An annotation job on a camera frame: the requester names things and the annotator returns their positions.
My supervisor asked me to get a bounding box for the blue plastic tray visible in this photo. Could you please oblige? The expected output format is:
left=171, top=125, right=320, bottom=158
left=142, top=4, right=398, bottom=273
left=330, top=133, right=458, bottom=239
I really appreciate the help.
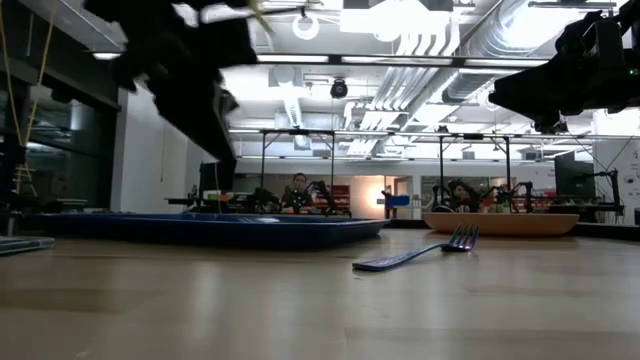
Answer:
left=42, top=212, right=391, bottom=250

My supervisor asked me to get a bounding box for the silver ceiling air duct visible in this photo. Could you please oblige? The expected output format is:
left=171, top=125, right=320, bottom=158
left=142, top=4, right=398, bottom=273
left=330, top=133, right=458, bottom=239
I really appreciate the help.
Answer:
left=442, top=0, right=569, bottom=105

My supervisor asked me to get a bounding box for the black ceiling dome camera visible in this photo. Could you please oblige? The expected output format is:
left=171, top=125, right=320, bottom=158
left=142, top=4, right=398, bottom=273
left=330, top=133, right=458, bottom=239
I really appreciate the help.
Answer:
left=329, top=77, right=350, bottom=100

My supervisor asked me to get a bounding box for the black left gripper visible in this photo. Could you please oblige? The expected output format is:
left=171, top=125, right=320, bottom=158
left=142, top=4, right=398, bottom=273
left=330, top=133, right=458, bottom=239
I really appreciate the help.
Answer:
left=83, top=0, right=259, bottom=164

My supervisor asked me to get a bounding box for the person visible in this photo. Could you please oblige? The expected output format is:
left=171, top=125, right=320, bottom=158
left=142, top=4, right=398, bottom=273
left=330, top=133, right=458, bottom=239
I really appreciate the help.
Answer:
left=281, top=172, right=315, bottom=215
left=448, top=180, right=482, bottom=214

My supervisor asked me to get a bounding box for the yellow cord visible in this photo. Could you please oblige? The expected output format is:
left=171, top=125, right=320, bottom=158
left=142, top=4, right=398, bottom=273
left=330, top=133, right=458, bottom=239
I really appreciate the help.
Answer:
left=23, top=4, right=57, bottom=146

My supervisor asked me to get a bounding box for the black metal rig frame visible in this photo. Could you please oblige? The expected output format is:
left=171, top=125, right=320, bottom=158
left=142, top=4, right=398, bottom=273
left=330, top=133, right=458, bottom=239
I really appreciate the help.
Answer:
left=258, top=128, right=337, bottom=192
left=437, top=133, right=513, bottom=194

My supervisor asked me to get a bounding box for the blue storage bin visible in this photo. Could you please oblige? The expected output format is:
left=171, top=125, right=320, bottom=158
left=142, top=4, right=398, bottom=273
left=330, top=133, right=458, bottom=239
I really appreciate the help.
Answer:
left=382, top=189, right=412, bottom=209

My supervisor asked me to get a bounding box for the white ceiling ring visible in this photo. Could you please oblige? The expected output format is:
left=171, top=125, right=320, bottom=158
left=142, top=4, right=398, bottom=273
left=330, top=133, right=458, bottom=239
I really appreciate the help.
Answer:
left=291, top=12, right=321, bottom=42

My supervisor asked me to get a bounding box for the grey flat mat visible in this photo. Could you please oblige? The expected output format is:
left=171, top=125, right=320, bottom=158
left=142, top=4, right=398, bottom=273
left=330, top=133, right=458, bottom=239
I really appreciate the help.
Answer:
left=0, top=235, right=56, bottom=256

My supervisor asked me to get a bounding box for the peach round plate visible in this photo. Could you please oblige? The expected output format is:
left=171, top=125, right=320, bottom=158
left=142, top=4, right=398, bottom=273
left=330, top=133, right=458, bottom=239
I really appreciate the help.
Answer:
left=422, top=212, right=581, bottom=237

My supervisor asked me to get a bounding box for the black overhead frame bar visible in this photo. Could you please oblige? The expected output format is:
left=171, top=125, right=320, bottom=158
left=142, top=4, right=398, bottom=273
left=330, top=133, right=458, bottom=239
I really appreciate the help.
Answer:
left=255, top=52, right=551, bottom=69

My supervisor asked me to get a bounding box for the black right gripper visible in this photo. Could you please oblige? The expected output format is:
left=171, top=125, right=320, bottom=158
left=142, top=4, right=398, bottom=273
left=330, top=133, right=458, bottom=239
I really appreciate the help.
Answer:
left=488, top=0, right=640, bottom=135

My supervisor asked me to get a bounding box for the dark computer monitor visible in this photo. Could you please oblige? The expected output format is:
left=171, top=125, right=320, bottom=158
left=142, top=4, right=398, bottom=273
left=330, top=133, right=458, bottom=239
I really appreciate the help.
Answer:
left=553, top=151, right=597, bottom=201
left=198, top=159, right=237, bottom=202

